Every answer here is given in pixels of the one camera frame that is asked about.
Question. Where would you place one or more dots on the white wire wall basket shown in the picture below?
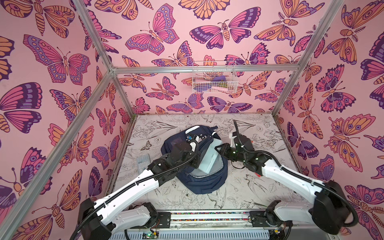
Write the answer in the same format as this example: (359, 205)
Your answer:
(211, 78)

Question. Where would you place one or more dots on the white rectangular eraser case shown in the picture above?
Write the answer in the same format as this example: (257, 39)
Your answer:
(210, 157)

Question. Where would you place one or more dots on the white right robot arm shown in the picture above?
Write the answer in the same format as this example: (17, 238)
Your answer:
(327, 206)

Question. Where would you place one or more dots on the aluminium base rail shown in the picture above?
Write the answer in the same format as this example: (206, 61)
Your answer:
(224, 225)

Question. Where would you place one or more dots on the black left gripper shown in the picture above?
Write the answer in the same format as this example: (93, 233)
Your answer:
(195, 155)

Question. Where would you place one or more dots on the grey pocket calculator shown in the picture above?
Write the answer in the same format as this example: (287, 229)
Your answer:
(143, 162)

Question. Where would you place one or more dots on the green controller board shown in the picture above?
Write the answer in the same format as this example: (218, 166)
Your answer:
(150, 235)

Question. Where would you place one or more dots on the navy blue student backpack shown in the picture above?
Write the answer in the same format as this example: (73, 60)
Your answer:
(195, 180)

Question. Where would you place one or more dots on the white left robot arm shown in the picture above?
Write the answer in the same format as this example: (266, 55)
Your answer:
(99, 220)

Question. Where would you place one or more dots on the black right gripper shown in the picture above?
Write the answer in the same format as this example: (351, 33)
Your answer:
(238, 139)

